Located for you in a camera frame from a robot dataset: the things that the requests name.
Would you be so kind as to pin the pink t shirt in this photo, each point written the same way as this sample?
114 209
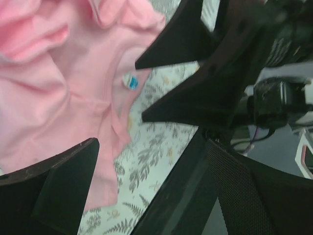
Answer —
67 74

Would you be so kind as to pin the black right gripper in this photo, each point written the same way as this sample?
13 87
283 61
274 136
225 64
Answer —
265 33

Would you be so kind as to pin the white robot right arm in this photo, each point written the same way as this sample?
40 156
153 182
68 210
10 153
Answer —
270 104

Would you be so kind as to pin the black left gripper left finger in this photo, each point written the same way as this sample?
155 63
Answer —
48 198

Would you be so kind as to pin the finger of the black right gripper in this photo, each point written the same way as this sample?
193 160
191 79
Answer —
211 97
184 39

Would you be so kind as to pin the floral table cloth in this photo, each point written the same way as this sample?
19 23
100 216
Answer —
146 161

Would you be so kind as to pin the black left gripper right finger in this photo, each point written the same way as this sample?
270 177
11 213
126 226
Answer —
215 191

